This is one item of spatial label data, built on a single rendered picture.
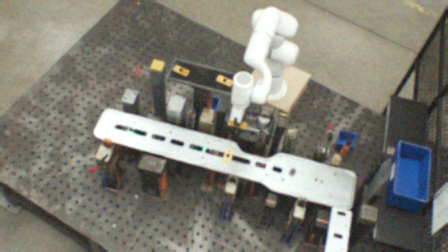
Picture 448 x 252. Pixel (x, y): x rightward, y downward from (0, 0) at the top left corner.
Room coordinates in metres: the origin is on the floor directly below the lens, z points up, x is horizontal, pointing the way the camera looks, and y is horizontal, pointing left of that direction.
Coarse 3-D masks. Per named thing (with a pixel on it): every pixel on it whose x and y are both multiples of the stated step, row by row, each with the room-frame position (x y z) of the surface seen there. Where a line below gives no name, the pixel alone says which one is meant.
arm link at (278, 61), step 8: (280, 48) 1.84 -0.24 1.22; (288, 48) 1.85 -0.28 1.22; (296, 48) 1.86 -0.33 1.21; (272, 56) 1.82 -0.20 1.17; (280, 56) 1.82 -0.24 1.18; (288, 56) 1.81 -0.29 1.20; (296, 56) 1.83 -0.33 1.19; (272, 64) 1.85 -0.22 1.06; (280, 64) 1.83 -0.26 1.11; (288, 64) 1.80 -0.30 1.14; (272, 72) 1.82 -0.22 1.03; (280, 72) 1.84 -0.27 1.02
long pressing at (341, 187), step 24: (120, 120) 1.38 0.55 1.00; (144, 120) 1.40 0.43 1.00; (120, 144) 1.24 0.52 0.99; (144, 144) 1.26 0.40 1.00; (168, 144) 1.28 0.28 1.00; (192, 144) 1.30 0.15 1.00; (216, 144) 1.32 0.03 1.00; (216, 168) 1.18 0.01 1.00; (240, 168) 1.20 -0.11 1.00; (264, 168) 1.22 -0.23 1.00; (288, 168) 1.24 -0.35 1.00; (312, 168) 1.26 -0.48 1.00; (336, 168) 1.28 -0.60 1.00; (288, 192) 1.10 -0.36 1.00; (312, 192) 1.12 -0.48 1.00; (336, 192) 1.14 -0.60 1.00
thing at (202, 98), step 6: (198, 90) 1.59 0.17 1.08; (204, 90) 1.58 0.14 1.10; (198, 96) 1.59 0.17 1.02; (204, 96) 1.59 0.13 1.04; (210, 96) 1.60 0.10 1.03; (198, 102) 1.59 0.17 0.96; (204, 102) 1.59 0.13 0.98; (210, 102) 1.61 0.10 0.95; (198, 108) 1.59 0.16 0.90; (210, 108) 1.63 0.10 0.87; (198, 114) 1.59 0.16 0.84; (198, 120) 1.59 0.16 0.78; (198, 126) 1.59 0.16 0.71
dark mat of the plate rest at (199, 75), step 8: (176, 64) 1.68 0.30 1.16; (184, 64) 1.69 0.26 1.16; (192, 64) 1.69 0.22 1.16; (176, 72) 1.63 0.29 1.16; (192, 72) 1.64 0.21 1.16; (200, 72) 1.65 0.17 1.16; (208, 72) 1.66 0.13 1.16; (216, 72) 1.66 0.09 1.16; (224, 72) 1.67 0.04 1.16; (184, 80) 1.58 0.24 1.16; (192, 80) 1.59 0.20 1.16; (200, 80) 1.60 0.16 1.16; (208, 80) 1.60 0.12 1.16; (216, 80) 1.61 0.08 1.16; (232, 80) 1.63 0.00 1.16; (216, 88) 1.56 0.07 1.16; (224, 88) 1.57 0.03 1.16
